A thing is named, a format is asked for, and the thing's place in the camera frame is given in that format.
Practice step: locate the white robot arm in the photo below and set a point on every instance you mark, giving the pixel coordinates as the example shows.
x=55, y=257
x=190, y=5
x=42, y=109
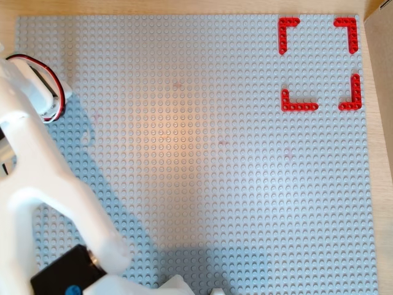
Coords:
x=55, y=184

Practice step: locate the grey Lego baseplate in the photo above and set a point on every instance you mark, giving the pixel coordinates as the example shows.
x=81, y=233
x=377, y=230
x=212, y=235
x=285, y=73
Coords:
x=245, y=184

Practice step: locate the red L-shaped Lego beam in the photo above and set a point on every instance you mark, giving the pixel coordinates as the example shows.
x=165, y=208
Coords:
x=299, y=106
x=355, y=92
x=353, y=37
x=282, y=37

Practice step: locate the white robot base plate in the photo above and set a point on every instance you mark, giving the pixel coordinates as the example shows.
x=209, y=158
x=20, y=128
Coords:
x=216, y=292

